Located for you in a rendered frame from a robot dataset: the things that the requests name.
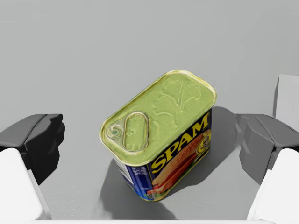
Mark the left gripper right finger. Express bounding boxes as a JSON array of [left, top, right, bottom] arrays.
[[235, 113, 299, 221]]

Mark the green and blue rectangular can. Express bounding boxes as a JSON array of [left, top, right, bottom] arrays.
[[100, 69, 217, 202]]

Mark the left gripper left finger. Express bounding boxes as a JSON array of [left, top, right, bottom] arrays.
[[0, 113, 66, 221]]

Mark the grey stand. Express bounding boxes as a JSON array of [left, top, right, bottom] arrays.
[[272, 74, 299, 128]]

